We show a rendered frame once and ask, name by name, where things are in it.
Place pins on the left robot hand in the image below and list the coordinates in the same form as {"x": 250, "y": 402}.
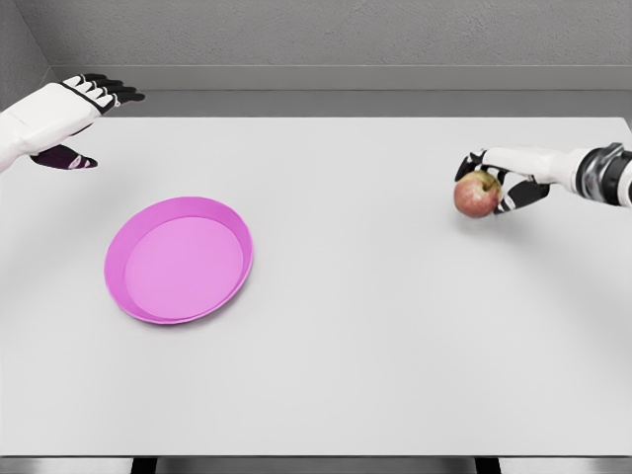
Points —
{"x": 54, "y": 111}

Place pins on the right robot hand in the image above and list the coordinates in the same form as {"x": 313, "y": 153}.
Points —
{"x": 513, "y": 163}

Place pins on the red-yellow apple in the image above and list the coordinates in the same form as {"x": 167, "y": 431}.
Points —
{"x": 475, "y": 195}

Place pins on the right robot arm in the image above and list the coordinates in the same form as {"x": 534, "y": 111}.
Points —
{"x": 600, "y": 173}

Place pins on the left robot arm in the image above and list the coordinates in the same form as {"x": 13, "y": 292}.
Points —
{"x": 7, "y": 140}

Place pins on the pink plate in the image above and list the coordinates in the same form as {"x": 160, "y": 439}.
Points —
{"x": 180, "y": 261}

